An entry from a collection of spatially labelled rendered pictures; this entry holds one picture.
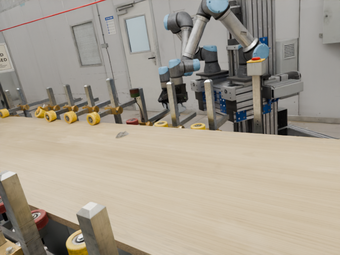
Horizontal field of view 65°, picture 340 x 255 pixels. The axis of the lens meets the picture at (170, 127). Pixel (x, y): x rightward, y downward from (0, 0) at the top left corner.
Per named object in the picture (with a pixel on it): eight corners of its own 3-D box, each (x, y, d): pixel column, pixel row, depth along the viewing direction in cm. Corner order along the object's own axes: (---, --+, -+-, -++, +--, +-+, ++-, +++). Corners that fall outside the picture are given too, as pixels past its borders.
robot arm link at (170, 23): (205, 63, 238) (175, 20, 196) (191, 64, 247) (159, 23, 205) (208, 52, 241) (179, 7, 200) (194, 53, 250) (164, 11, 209)
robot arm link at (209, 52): (214, 61, 226) (212, 44, 221) (200, 62, 233) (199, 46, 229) (220, 58, 234) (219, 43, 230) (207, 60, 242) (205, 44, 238)
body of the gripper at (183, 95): (186, 103, 168) (183, 84, 164) (173, 104, 170) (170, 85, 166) (188, 100, 175) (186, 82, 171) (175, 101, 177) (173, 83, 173)
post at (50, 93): (64, 138, 245) (49, 86, 229) (66, 138, 243) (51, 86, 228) (60, 139, 242) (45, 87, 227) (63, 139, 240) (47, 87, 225)
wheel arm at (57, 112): (96, 100, 247) (95, 96, 246) (99, 100, 245) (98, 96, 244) (48, 117, 209) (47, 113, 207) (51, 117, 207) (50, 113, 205)
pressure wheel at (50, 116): (58, 117, 207) (54, 121, 212) (52, 108, 207) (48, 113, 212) (51, 119, 203) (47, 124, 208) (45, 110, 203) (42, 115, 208)
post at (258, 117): (257, 155, 146) (253, 74, 132) (266, 156, 144) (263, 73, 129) (254, 159, 143) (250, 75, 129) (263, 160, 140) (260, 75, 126)
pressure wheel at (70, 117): (70, 109, 195) (77, 114, 192) (69, 117, 199) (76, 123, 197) (63, 111, 190) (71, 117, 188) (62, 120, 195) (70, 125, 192)
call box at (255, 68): (251, 75, 134) (250, 59, 132) (265, 74, 130) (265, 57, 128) (247, 77, 129) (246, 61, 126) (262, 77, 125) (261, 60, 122)
